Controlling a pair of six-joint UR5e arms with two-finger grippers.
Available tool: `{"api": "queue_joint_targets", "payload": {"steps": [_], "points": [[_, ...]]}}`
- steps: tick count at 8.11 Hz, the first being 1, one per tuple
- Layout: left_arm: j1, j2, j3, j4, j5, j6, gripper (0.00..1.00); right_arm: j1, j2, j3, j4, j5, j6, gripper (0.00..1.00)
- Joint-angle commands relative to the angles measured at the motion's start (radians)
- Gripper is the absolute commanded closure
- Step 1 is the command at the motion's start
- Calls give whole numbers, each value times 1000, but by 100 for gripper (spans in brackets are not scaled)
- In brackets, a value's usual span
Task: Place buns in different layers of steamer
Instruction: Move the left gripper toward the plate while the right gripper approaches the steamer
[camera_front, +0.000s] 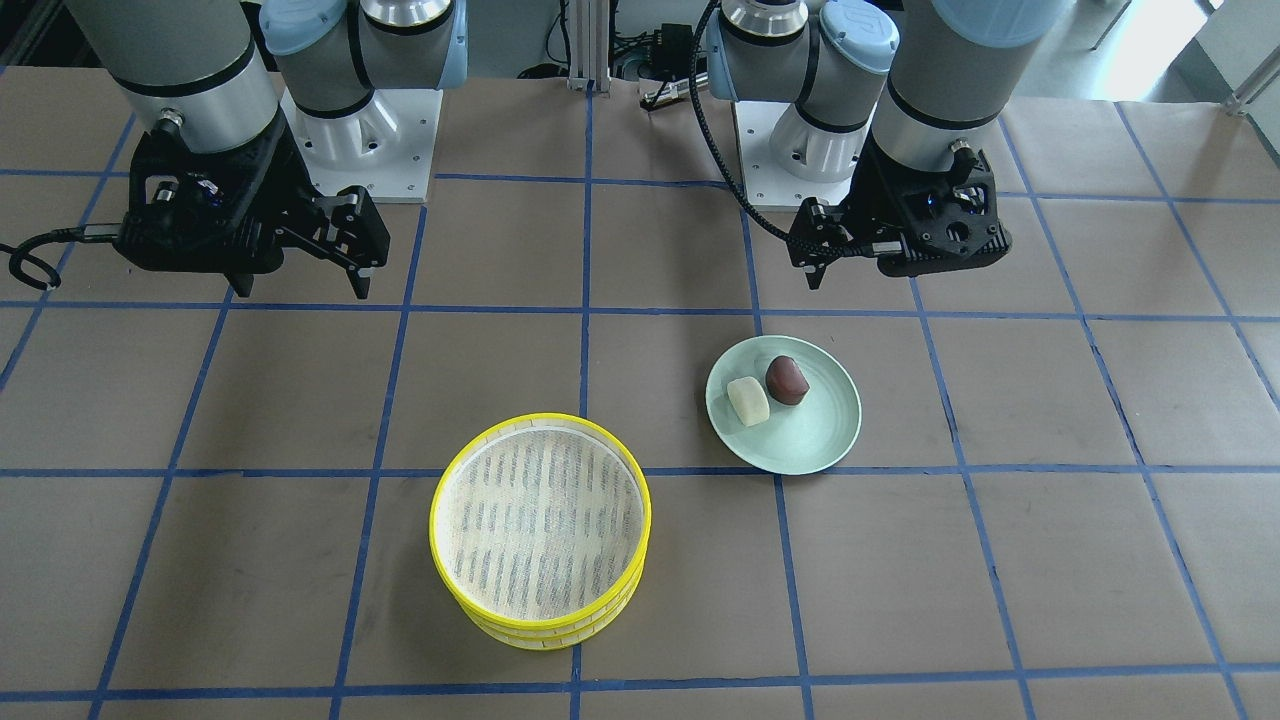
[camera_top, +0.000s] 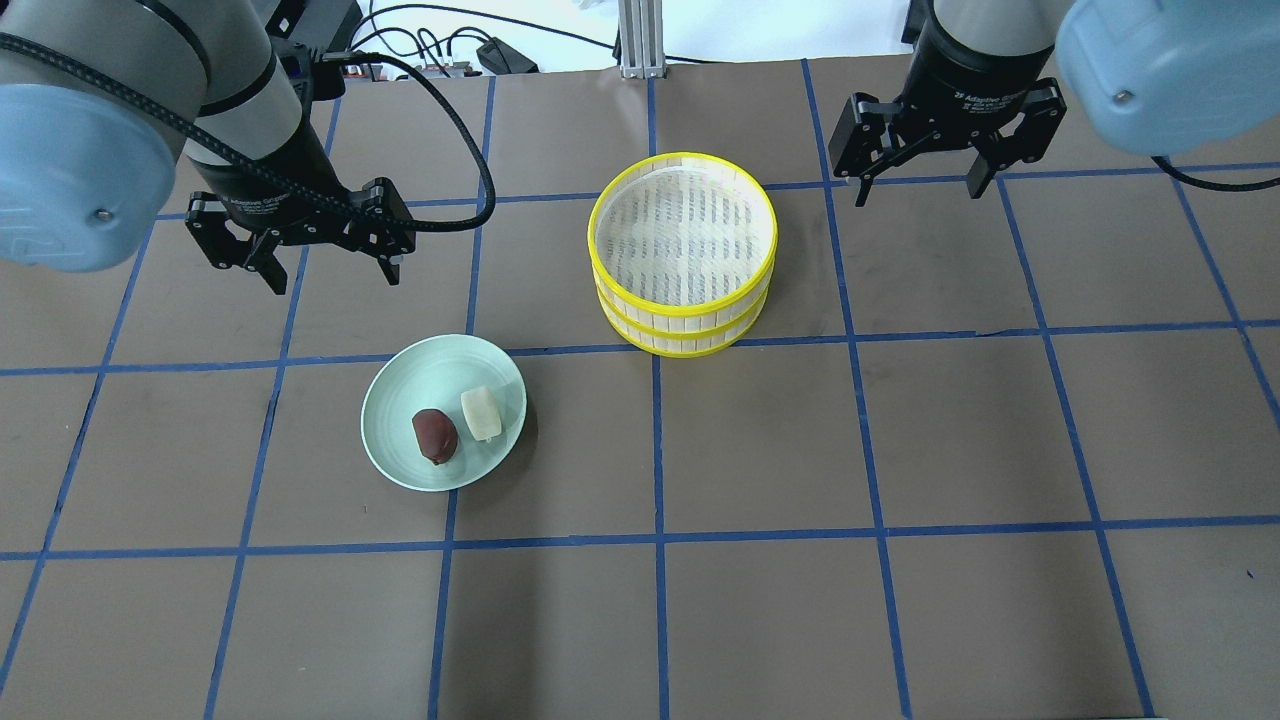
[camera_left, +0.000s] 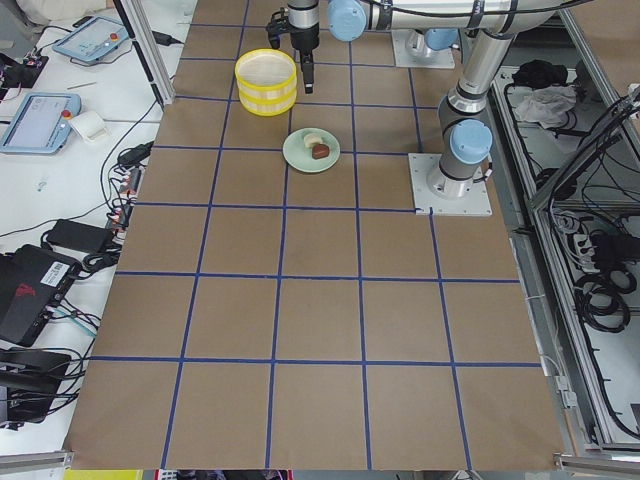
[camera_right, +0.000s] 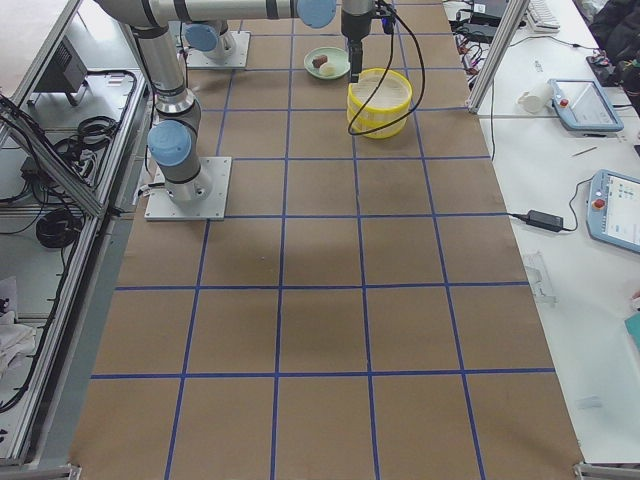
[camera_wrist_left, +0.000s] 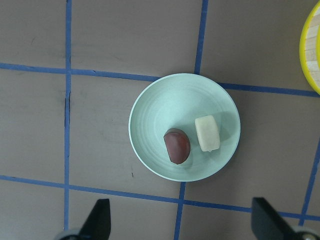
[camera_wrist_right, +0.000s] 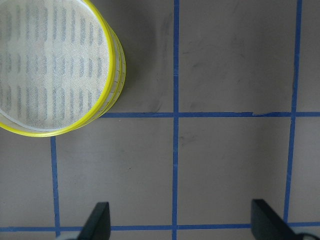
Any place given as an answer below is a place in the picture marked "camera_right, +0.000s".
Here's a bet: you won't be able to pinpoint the white bun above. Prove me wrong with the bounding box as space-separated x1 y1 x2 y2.
318 62 336 77

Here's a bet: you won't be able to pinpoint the brown bun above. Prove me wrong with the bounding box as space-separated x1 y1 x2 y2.
312 55 328 69

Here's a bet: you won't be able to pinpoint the yellow steamer layer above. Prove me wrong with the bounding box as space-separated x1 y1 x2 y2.
347 106 407 139
347 68 413 113

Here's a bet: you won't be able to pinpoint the green round plate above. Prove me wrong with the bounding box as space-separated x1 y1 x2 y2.
303 47 350 80

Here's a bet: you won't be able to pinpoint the white cup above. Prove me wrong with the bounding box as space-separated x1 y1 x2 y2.
516 82 554 114

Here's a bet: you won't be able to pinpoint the far teach pendant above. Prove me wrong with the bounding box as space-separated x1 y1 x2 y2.
548 79 624 136

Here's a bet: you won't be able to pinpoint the teach pendant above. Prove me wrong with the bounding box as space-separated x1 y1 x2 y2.
586 169 640 253
548 79 624 136

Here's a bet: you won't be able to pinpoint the black power adapter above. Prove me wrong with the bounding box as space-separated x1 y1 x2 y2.
526 210 564 232

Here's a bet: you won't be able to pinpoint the clear plastic piece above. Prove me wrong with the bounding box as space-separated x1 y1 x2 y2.
522 252 557 306

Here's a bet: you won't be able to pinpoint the black control box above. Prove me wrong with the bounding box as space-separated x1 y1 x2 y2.
34 37 88 106

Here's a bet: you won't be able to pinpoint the near teach pendant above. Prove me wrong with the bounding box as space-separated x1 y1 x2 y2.
586 169 640 253

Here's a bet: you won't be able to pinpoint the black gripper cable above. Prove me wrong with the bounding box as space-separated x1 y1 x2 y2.
346 0 427 137

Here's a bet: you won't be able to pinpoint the aluminium frame post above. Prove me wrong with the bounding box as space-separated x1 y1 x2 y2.
467 0 529 114

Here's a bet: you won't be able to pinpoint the coiled black cables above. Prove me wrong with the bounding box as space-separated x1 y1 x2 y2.
35 207 82 250

